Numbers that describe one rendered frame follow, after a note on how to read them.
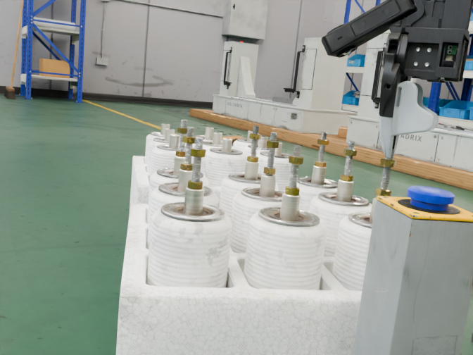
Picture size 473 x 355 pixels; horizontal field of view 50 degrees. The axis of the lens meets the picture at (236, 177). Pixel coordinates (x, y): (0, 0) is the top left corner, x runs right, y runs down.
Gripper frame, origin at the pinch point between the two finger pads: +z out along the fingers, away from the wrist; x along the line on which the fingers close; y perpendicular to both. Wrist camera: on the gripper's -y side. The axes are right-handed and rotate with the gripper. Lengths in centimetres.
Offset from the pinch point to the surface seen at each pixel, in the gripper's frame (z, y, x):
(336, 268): 16.1, -3.0, -3.0
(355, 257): 13.5, -0.5, -4.7
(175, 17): -83, -413, 522
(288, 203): 7.7, -8.4, -8.5
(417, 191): 2.0, 7.1, -17.8
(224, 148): 9, -42, 34
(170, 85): 8, -413, 522
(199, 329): 20.5, -12.3, -20.2
